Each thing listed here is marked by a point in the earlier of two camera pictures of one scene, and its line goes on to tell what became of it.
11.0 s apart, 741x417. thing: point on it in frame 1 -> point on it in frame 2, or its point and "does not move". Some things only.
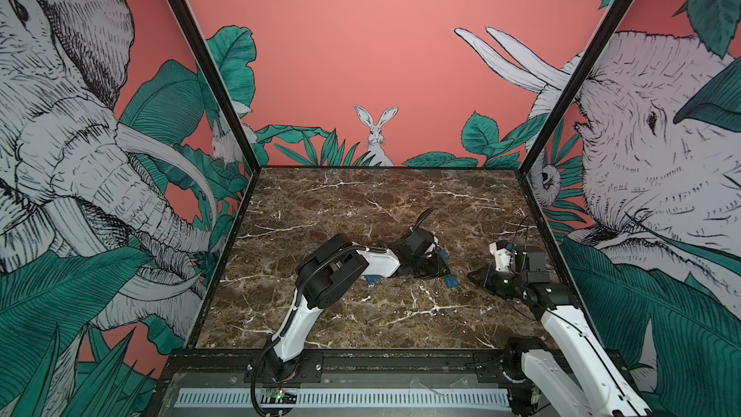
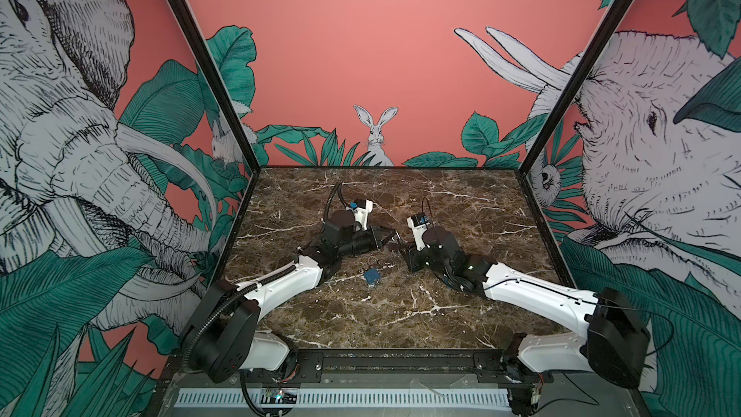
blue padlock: (371, 277) does not move
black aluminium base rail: (352, 368) does not move
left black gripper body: (427, 267) -> (361, 242)
